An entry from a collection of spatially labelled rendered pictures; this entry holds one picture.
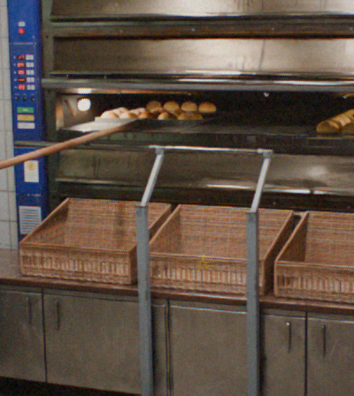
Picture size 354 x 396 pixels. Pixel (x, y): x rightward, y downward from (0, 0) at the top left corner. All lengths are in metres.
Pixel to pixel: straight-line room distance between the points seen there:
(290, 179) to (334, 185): 0.20
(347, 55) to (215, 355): 1.41
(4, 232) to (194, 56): 1.37
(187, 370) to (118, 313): 0.39
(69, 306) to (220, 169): 0.93
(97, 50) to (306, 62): 1.02
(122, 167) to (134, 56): 0.53
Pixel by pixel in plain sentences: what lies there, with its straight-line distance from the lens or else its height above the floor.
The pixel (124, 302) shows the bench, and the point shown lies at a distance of 4.67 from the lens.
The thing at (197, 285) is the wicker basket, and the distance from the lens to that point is 4.57.
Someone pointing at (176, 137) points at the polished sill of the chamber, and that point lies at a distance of 5.02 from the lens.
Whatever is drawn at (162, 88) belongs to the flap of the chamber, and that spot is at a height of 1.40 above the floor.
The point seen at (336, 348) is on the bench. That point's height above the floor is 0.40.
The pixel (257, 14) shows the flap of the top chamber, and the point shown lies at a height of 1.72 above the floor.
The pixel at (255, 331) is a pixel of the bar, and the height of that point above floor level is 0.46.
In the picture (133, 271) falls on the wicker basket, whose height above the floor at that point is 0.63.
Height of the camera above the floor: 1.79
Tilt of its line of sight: 10 degrees down
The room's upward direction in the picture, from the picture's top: 1 degrees counter-clockwise
